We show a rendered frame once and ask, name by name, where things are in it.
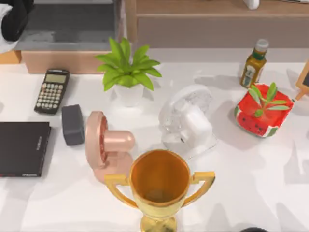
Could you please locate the gold trophy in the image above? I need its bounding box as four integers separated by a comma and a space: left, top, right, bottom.
104, 149, 216, 232

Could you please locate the olive green bottle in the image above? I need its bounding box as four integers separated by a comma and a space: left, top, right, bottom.
239, 38, 269, 88

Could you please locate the green plant in white pot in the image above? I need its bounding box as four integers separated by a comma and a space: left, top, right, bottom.
94, 37, 162, 108

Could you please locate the framed blackboard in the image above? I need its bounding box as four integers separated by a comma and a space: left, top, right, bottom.
295, 58, 309, 101

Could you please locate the white desk fan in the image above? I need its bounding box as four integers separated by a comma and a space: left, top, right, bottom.
158, 85, 218, 160

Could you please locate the watermelon plant pot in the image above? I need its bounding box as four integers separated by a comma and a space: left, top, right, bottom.
234, 82, 295, 139

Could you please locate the white rounded object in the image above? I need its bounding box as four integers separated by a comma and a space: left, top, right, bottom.
243, 0, 260, 11

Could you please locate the pink desk fan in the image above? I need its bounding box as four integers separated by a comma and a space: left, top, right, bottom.
84, 110, 136, 186

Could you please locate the black book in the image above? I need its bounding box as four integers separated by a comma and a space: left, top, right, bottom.
0, 121, 52, 178

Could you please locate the wooden cupboard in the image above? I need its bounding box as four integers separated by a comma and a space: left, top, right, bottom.
122, 0, 309, 49

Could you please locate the dark grey box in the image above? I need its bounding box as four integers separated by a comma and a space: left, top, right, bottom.
61, 104, 86, 146

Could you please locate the black calculator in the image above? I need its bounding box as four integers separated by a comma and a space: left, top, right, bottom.
33, 68, 70, 115

